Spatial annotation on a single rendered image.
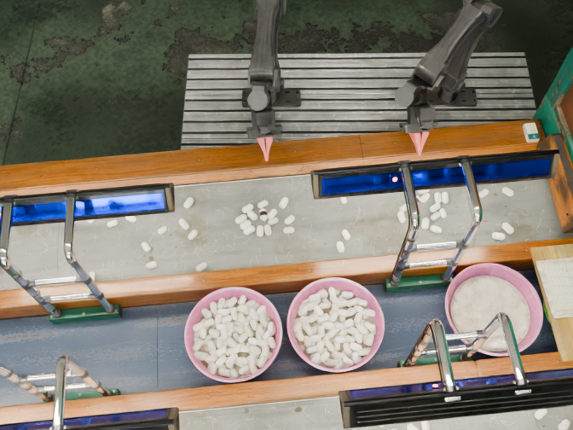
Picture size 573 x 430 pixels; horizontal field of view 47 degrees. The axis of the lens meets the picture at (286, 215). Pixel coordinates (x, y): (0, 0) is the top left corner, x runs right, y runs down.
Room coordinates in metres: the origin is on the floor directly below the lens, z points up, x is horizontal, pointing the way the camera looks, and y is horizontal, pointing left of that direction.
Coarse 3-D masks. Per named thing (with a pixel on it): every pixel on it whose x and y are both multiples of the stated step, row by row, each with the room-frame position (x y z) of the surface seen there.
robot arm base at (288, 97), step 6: (246, 90) 1.41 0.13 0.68; (282, 90) 1.40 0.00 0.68; (288, 90) 1.40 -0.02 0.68; (294, 90) 1.40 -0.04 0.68; (246, 96) 1.38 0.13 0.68; (276, 96) 1.35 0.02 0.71; (282, 96) 1.38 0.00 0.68; (288, 96) 1.38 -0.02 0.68; (294, 96) 1.38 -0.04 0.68; (300, 96) 1.38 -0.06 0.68; (246, 102) 1.36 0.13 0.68; (276, 102) 1.35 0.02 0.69; (282, 102) 1.35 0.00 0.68; (288, 102) 1.35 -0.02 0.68; (294, 102) 1.35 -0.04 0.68; (300, 102) 1.35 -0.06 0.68
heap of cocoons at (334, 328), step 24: (336, 288) 0.66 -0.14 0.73; (312, 312) 0.59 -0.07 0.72; (336, 312) 0.58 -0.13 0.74; (360, 312) 0.58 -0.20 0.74; (312, 336) 0.52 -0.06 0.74; (336, 336) 0.52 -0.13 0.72; (360, 336) 0.52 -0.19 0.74; (312, 360) 0.45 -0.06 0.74; (336, 360) 0.45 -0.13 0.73; (360, 360) 0.45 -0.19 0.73
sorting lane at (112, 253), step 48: (192, 192) 0.98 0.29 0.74; (240, 192) 0.98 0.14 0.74; (288, 192) 0.97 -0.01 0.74; (432, 192) 0.96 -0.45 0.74; (528, 192) 0.95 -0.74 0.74; (48, 240) 0.83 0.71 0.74; (96, 240) 0.83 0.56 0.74; (144, 240) 0.82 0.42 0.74; (192, 240) 0.82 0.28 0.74; (240, 240) 0.82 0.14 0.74; (288, 240) 0.81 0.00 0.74; (336, 240) 0.81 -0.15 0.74; (384, 240) 0.81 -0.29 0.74; (432, 240) 0.80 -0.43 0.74; (480, 240) 0.80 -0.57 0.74; (528, 240) 0.79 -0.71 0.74; (0, 288) 0.68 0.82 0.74
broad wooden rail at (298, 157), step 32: (448, 128) 1.18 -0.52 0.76; (480, 128) 1.17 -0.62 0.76; (512, 128) 1.17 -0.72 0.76; (64, 160) 1.09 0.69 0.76; (96, 160) 1.09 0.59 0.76; (128, 160) 1.08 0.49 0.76; (160, 160) 1.08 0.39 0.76; (192, 160) 1.08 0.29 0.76; (224, 160) 1.08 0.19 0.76; (256, 160) 1.07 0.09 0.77; (288, 160) 1.07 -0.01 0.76; (320, 160) 1.07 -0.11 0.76; (352, 160) 1.07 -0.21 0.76; (384, 160) 1.07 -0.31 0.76; (0, 192) 0.99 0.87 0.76; (32, 192) 0.99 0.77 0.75
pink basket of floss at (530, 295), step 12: (480, 264) 0.71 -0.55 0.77; (492, 264) 0.71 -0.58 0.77; (456, 276) 0.67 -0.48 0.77; (468, 276) 0.69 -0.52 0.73; (504, 276) 0.68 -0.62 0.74; (516, 276) 0.67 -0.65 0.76; (528, 300) 0.61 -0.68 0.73; (540, 300) 0.60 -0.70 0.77; (540, 312) 0.56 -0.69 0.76; (540, 324) 0.53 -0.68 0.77; (528, 336) 0.51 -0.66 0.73
